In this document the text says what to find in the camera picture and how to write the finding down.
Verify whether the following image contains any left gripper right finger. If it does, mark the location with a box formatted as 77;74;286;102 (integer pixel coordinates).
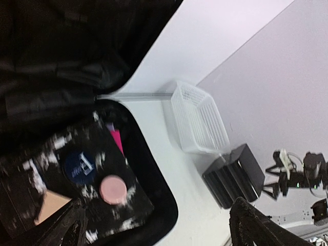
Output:
229;197;311;245

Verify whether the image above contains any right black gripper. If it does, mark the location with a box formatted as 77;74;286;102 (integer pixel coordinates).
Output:
262;164;308;200

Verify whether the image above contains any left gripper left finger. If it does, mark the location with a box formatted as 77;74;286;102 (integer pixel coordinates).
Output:
5;198;88;245

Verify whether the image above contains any black pouch with pink end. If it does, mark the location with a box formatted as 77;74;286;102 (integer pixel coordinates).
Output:
228;143;265;202

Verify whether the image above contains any black ribbed hard-shell suitcase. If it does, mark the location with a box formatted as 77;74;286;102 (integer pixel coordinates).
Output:
1;1;181;245

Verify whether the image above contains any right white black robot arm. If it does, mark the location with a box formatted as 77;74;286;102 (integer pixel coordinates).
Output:
262;149;327;229

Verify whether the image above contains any tan square sponge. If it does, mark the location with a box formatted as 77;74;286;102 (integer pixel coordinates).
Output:
34;190;71;226

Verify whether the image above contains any dark blue round tin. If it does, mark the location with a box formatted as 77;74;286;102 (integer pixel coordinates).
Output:
63;151;97;185

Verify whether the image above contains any pink round compact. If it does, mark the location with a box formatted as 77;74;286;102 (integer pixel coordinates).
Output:
99;175;127;205

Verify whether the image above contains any black white patterned pouch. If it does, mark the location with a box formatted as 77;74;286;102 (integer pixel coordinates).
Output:
1;114;154;245

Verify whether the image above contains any white perforated plastic basket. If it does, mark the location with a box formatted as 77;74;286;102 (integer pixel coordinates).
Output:
171;81;231;155

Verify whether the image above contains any red folded cloth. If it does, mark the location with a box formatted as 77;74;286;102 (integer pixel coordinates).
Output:
110;130;124;155

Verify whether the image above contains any purple folded cloth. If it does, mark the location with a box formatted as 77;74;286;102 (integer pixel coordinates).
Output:
106;122;115;131

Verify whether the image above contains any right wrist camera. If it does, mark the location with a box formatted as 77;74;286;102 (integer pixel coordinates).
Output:
273;149;297;170

